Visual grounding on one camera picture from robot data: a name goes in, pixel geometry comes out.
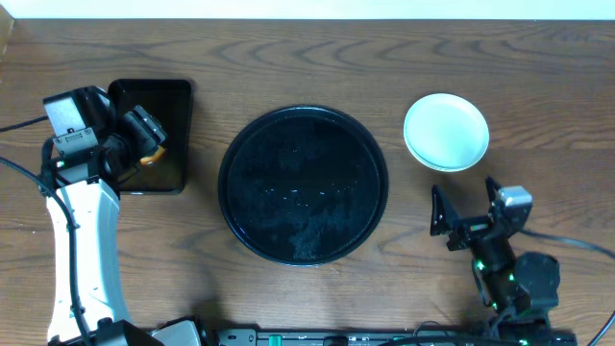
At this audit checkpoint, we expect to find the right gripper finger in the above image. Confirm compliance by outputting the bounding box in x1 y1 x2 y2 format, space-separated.
430 185 459 236
485 176 503 210

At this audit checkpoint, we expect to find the green and orange sponge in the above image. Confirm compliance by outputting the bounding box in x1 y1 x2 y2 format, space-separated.
139 146 166 166

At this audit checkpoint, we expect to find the yellow plate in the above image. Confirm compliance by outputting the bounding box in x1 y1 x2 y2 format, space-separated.
427 166 470 173

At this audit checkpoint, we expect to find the light blue plate top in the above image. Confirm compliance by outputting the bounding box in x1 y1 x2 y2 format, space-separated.
405 132 488 167

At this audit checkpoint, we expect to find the light blue plate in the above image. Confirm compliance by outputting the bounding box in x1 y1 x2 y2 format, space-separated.
405 132 488 167
403 93 490 146

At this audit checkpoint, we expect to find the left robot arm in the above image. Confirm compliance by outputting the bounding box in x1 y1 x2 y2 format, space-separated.
40 106 202 345

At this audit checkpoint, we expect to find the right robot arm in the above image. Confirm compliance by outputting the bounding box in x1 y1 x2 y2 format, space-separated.
430 177 560 342

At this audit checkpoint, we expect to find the black rectangular water tray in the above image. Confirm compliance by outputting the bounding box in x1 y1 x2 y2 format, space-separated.
108 79 193 194

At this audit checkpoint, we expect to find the round black serving tray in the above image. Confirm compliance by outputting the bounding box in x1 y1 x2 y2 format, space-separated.
218 105 389 266

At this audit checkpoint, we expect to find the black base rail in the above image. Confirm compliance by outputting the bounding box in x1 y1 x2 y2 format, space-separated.
202 326 578 346

